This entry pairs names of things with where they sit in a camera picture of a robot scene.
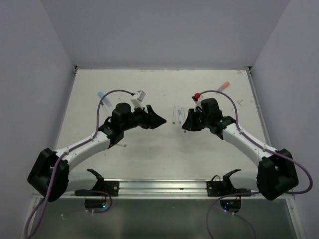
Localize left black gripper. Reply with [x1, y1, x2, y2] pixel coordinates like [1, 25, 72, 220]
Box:
[121, 104, 165, 131]

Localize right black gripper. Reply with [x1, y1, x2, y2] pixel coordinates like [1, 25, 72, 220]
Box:
[183, 107, 211, 130]

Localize blue pen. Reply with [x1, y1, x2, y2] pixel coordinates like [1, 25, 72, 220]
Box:
[177, 106, 183, 124]

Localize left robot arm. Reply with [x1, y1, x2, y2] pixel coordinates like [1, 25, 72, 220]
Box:
[27, 103, 166, 202]

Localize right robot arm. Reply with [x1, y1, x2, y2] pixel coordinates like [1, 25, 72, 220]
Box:
[182, 94, 299, 201]

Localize orange highlighter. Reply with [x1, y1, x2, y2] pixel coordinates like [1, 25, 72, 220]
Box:
[217, 81, 230, 92]

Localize light blue highlighter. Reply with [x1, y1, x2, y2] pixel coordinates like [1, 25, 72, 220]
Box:
[98, 92, 113, 107]

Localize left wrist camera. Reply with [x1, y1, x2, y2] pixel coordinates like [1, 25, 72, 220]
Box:
[131, 91, 146, 109]

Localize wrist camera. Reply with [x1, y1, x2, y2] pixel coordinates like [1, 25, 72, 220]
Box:
[192, 93, 203, 112]
[131, 91, 146, 109]

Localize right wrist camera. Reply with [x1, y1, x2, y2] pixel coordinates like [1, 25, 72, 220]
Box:
[192, 93, 203, 112]

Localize aluminium rail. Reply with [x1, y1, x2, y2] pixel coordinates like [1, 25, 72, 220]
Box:
[31, 178, 292, 200]

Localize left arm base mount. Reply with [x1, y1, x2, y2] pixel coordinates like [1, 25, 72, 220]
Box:
[74, 169, 120, 214]

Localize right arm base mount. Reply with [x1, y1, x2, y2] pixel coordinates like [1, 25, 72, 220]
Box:
[206, 169, 251, 213]

